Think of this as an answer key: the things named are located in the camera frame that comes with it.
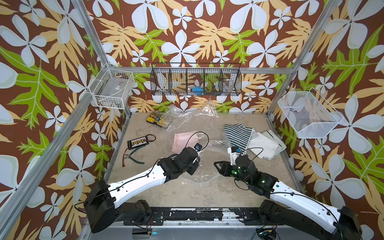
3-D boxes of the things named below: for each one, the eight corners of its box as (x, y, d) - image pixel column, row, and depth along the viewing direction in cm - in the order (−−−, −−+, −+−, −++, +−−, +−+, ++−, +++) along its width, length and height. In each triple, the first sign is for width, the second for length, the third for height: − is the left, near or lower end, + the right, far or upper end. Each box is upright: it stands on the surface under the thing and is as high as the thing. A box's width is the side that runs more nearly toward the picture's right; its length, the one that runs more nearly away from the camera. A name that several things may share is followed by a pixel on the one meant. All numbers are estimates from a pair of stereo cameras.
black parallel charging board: (128, 149, 101) (127, 148, 100) (128, 142, 105) (127, 140, 103) (149, 144, 104) (148, 142, 102) (148, 137, 108) (147, 135, 106)
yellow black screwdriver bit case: (146, 120, 115) (145, 118, 113) (153, 112, 121) (153, 110, 119) (167, 129, 110) (167, 127, 108) (174, 120, 115) (174, 118, 113)
